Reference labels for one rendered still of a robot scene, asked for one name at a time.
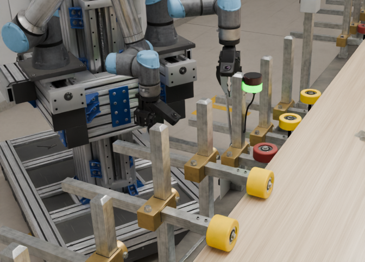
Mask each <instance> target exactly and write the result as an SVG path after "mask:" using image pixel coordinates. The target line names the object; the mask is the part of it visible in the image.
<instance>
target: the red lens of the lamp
mask: <svg viewBox="0 0 365 262"><path fill-rule="evenodd" d="M244 75H245V74H244ZM244 75H243V82H244V84H246V85H252V86H255V85H260V84H262V75H261V77H260V78H256V79H250V78H246V77H245V76H244Z"/></svg>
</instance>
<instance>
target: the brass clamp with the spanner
mask: <svg viewBox="0 0 365 262"><path fill-rule="evenodd" d="M250 150H251V148H250V145H249V144H248V142H246V141H245V145H244V146H243V147H242V148H241V149H240V148H235V147H232V145H231V146H230V147H229V148H228V149H227V150H226V151H225V152H224V154H222V155H221V164H222V165H227V166H230V167H234V168H238V167H239V166H240V165H239V156H240V155H241V154H242V153H244V154H248V152H250ZM228 151H231V152H232V157H228V156H226V155H227V152H228Z"/></svg>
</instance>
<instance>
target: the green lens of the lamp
mask: <svg viewBox="0 0 365 262"><path fill-rule="evenodd" d="M243 90H244V91H246V92H249V93H257V92H260V91H262V84H260V85H258V86H248V85H245V84H244V83H243Z"/></svg>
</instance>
